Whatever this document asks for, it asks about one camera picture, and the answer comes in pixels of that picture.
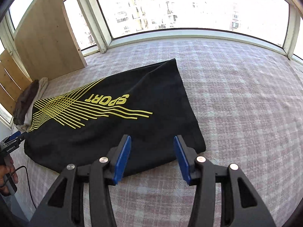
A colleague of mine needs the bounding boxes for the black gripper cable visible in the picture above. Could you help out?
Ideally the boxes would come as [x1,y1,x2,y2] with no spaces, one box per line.
[4,166,37,210]

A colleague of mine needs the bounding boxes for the folded cream knit garment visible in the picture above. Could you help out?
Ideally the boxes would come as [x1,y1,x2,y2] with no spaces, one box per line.
[23,77,48,131]

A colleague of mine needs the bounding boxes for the pink plaid table cloth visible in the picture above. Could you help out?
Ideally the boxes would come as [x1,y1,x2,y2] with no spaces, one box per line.
[11,39,302,226]

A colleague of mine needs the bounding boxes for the black sport sweatshirt yellow stripes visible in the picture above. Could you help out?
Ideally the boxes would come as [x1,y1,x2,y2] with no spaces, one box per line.
[24,59,206,176]

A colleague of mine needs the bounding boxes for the large light wooden board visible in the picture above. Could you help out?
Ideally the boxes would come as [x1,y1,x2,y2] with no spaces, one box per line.
[14,0,87,80]

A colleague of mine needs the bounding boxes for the folded dark brown garment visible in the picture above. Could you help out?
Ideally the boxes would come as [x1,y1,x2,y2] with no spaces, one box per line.
[13,79,39,125]

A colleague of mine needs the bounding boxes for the person's left hand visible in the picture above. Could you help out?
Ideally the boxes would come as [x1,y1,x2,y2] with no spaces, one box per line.
[0,158,15,196]

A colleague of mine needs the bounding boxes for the knotty pine plank board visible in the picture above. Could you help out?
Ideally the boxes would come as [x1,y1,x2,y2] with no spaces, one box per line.
[0,49,32,115]

